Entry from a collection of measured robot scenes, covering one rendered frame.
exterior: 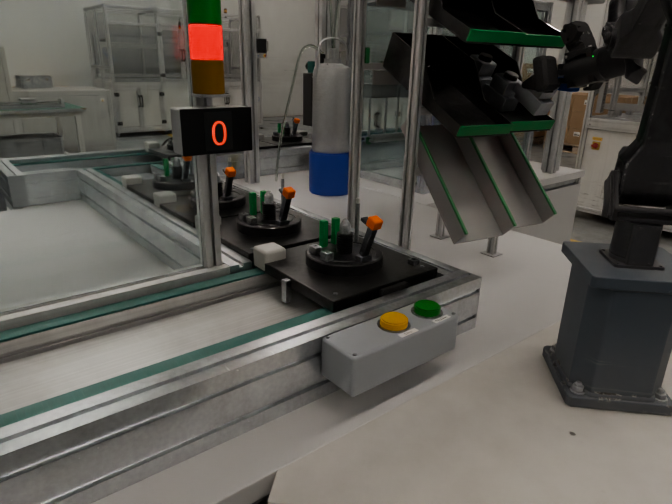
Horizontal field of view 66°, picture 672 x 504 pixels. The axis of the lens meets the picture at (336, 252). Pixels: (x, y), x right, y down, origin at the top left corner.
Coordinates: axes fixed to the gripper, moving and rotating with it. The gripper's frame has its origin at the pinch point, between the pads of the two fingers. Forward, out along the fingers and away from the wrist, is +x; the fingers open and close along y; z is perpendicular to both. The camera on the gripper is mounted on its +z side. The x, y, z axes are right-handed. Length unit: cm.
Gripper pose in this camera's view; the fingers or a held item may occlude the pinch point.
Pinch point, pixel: (544, 80)
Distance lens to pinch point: 115.4
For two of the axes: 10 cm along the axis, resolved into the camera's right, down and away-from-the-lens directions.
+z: -1.4, -9.8, -1.2
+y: -8.2, 1.8, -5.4
